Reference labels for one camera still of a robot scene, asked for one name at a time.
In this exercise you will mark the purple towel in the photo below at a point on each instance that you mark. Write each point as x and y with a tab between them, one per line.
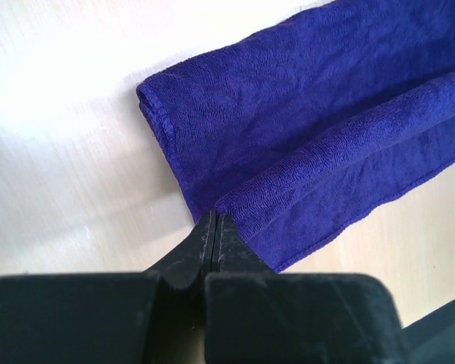
304	128

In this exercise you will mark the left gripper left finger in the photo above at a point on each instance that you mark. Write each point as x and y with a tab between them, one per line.
151	316

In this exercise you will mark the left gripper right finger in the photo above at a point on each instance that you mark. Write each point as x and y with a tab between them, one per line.
254	315

